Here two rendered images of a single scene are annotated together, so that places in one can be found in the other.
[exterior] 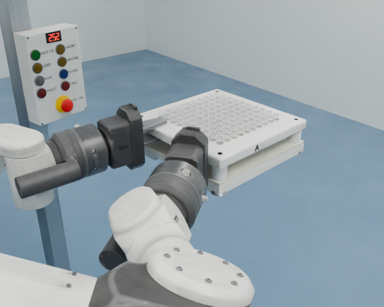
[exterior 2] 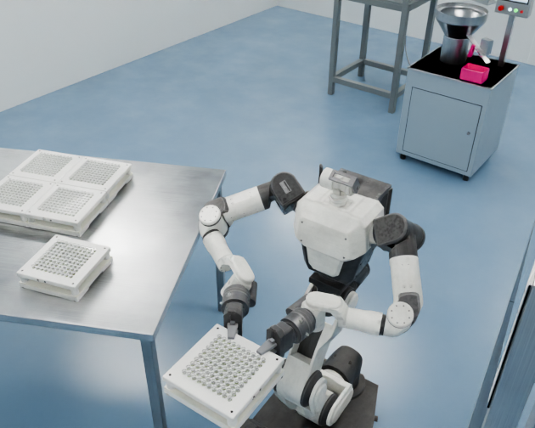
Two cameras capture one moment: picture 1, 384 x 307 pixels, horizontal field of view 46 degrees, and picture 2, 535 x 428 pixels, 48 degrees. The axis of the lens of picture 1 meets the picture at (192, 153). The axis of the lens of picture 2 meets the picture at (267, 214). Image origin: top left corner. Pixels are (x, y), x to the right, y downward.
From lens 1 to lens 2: 2.19 m
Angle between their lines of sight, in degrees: 116
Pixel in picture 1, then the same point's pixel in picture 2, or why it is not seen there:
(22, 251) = not seen: outside the picture
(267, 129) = (190, 357)
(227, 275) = (204, 214)
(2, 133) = (328, 298)
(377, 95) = not seen: outside the picture
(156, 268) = (216, 206)
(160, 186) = (238, 284)
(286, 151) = not seen: hidden behind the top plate
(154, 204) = (232, 258)
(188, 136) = (233, 307)
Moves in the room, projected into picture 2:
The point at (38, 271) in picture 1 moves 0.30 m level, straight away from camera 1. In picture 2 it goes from (236, 199) to (290, 242)
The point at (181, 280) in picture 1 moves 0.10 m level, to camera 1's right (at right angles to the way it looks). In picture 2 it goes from (211, 205) to (183, 208)
